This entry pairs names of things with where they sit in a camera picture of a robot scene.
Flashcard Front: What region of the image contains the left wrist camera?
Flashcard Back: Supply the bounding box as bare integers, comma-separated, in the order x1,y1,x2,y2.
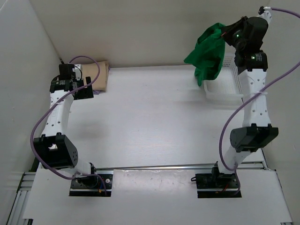
58,64,83,80

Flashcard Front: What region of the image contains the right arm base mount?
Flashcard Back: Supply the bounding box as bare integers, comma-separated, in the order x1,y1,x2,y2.
190,172,242,199

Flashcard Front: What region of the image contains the beige t-shirt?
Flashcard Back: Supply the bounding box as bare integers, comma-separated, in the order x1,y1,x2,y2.
81,60,111,92

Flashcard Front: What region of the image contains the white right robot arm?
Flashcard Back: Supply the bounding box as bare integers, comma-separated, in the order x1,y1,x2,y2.
210,7,278,188

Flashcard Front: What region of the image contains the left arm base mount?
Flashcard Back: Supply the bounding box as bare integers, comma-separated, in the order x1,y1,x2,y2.
69,170,113,197

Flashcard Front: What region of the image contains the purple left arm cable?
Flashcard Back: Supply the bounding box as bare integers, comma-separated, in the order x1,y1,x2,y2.
30,55,107,195

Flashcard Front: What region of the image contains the white plastic basket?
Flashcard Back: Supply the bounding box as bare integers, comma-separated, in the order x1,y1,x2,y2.
202,53,243,105

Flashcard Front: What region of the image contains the green t-shirt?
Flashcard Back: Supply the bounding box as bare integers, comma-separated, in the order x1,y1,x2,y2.
184,23,225,87

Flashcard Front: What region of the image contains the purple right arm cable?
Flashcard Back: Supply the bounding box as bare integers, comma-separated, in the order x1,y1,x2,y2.
219,7,300,195

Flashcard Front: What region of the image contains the purple t-shirt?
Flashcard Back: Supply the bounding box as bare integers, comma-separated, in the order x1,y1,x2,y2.
93,90,104,95

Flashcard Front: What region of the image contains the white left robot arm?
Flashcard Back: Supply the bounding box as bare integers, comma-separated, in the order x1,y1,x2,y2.
32,64,98,188

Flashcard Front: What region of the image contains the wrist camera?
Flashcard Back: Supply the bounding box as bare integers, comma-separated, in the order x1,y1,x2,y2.
58,64,83,80
257,6,272,24

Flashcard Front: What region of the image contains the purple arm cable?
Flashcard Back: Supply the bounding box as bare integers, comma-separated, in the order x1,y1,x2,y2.
30,55,107,195
219,7,300,195

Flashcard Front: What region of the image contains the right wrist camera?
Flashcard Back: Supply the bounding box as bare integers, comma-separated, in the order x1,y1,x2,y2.
257,6,272,24

